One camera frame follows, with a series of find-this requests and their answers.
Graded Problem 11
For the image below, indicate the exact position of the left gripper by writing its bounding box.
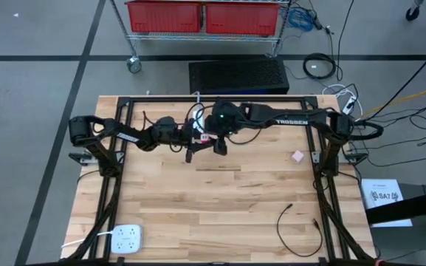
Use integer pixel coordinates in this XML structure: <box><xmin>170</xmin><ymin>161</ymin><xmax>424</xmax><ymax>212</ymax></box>
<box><xmin>176</xmin><ymin>119</ymin><xmax>215</xmax><ymax>164</ymax></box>

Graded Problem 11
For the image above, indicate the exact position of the white floor power strip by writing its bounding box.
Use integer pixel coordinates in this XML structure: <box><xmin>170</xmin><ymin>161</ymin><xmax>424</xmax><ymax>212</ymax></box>
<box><xmin>321</xmin><ymin>83</ymin><xmax>364</xmax><ymax>116</ymax></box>

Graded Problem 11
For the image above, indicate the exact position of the black metal beam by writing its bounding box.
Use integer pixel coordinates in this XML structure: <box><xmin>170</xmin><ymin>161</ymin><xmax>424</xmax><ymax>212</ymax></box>
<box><xmin>365</xmin><ymin>188</ymin><xmax>426</xmax><ymax>226</ymax></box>

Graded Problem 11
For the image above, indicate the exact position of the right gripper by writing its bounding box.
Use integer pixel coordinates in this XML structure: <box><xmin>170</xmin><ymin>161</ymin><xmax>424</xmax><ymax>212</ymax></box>
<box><xmin>204</xmin><ymin>98</ymin><xmax>244</xmax><ymax>157</ymax></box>

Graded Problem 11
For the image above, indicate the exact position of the blue cable coil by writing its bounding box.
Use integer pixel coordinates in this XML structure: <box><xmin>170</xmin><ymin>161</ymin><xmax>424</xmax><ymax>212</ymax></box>
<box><xmin>286</xmin><ymin>7</ymin><xmax>315</xmax><ymax>33</ymax></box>

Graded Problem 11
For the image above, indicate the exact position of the thick black floor cable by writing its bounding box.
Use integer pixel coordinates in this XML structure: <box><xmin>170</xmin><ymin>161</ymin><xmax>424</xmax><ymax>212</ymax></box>
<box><xmin>363</xmin><ymin>36</ymin><xmax>426</xmax><ymax>122</ymax></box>

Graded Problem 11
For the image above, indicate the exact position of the square white outlet hub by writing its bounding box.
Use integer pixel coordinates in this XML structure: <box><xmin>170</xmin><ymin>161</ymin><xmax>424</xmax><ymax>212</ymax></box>
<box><xmin>60</xmin><ymin>223</ymin><xmax>144</xmax><ymax>256</ymax></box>

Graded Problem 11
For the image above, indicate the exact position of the chrome wire shelf rack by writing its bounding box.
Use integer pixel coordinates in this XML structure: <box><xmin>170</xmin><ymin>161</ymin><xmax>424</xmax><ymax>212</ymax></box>
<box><xmin>108</xmin><ymin>0</ymin><xmax>294</xmax><ymax>74</ymax></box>

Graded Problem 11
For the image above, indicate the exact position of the black perforated computer case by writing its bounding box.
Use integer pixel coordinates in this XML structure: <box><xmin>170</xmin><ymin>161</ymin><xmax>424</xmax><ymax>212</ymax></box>
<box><xmin>188</xmin><ymin>56</ymin><xmax>291</xmax><ymax>96</ymax></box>

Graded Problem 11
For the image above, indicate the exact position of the yellow floor cable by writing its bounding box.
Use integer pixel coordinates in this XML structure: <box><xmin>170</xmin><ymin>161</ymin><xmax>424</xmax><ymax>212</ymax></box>
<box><xmin>370</xmin><ymin>83</ymin><xmax>426</xmax><ymax>116</ymax></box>

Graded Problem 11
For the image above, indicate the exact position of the grey side table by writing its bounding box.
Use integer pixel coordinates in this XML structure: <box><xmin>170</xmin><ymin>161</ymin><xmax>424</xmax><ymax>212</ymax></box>
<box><xmin>373</xmin><ymin>183</ymin><xmax>426</xmax><ymax>266</ymax></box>

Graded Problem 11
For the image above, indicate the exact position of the black caster wheel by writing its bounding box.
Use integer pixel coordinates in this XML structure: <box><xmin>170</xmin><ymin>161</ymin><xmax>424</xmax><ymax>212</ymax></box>
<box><xmin>404</xmin><ymin>0</ymin><xmax>421</xmax><ymax>22</ymax></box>

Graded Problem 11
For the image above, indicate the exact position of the thin black floor cable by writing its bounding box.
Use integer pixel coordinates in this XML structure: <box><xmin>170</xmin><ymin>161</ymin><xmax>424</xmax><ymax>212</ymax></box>
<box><xmin>334</xmin><ymin>0</ymin><xmax>356</xmax><ymax>82</ymax></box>

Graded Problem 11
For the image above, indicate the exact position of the white printed paper sheet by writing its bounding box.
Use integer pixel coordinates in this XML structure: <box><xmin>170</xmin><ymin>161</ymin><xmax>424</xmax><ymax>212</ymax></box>
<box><xmin>360</xmin><ymin>178</ymin><xmax>413</xmax><ymax>228</ymax></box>

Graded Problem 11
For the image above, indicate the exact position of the long white power strip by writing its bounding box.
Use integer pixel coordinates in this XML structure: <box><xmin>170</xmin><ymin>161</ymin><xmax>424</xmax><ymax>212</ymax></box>
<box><xmin>191</xmin><ymin>91</ymin><xmax>207</xmax><ymax>134</ymax></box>

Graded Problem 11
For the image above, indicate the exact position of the black aluminium table frame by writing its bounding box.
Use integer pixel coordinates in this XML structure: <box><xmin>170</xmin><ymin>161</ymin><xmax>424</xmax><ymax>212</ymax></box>
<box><xmin>63</xmin><ymin>95</ymin><xmax>379</xmax><ymax>266</ymax></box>

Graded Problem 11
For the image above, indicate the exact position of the black cable coil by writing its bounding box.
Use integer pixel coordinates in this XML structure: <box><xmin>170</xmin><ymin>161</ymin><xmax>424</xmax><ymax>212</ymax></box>
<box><xmin>302</xmin><ymin>52</ymin><xmax>337</xmax><ymax>81</ymax></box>

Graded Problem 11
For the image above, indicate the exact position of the pink USB charger adapter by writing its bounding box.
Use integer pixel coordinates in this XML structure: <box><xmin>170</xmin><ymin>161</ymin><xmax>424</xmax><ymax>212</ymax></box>
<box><xmin>290</xmin><ymin>149</ymin><xmax>306</xmax><ymax>165</ymax></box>

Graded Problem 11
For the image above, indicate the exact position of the black power adapter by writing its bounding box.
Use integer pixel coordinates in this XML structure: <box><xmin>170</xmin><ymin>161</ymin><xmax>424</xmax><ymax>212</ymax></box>
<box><xmin>306</xmin><ymin>7</ymin><xmax>334</xmax><ymax>36</ymax></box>

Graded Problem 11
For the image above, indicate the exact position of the red plastic storage bin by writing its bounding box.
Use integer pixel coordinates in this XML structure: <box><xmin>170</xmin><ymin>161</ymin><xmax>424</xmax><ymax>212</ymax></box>
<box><xmin>124</xmin><ymin>0</ymin><xmax>204</xmax><ymax>34</ymax></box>
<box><xmin>204</xmin><ymin>1</ymin><xmax>281</xmax><ymax>37</ymax></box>

